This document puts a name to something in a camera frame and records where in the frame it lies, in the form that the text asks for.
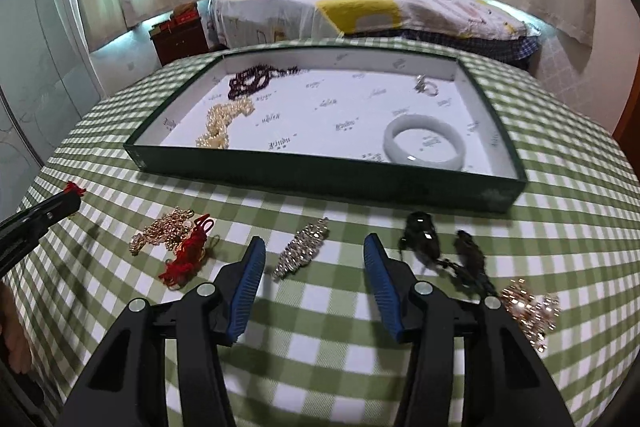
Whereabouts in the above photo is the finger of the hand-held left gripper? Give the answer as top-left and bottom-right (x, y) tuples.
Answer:
(0, 193), (82, 274)

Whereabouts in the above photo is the green shallow box tray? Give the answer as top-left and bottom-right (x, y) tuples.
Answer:
(123, 46), (528, 212)

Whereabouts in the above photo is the red box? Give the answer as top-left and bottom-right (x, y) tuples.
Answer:
(167, 9), (201, 28)

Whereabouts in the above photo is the red tassel cord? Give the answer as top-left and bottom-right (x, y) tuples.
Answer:
(159, 214), (220, 290)

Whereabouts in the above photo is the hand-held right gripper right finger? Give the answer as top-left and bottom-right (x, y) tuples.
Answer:
(363, 233), (576, 427)

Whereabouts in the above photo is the white jade bangle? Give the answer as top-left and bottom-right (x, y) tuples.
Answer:
(384, 113), (463, 168)

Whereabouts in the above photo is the dark wooden nightstand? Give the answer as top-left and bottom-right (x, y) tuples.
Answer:
(150, 18), (210, 66)

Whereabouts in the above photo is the wooden door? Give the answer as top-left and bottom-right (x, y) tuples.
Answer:
(611, 67), (640, 152)

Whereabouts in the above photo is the dark red bead bracelet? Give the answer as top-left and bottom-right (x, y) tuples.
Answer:
(228, 64), (301, 100)

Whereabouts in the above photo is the black hair clip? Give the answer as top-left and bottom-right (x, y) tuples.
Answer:
(398, 211), (441, 263)

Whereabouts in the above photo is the glass wardrobe door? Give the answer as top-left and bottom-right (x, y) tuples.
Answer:
(0, 0), (101, 168)

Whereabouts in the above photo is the pearl necklace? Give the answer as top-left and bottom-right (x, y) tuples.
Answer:
(196, 99), (257, 151)

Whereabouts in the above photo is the silver rhinestone brooch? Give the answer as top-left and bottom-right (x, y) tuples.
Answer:
(272, 217), (331, 280)

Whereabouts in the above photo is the green checked tablecloth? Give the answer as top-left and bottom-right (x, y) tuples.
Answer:
(0, 38), (640, 427)

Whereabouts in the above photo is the black pendant necklace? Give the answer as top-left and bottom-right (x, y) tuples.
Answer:
(440, 229), (498, 298)

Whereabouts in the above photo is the gold pearl jewelry cluster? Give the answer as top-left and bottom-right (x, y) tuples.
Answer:
(500, 278), (561, 353)

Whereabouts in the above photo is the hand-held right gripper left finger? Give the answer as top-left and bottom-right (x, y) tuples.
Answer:
(60, 236), (267, 427)

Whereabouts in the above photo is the person's left hand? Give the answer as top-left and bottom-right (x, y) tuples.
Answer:
(0, 282), (34, 376)

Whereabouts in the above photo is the bed with patterned sheet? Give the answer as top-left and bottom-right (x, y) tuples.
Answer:
(207, 0), (543, 70)

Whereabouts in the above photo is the gold chain necklace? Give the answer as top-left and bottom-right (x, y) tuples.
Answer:
(129, 207), (196, 256)

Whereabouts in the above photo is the silver ring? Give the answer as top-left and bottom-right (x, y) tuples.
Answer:
(412, 74), (441, 96)

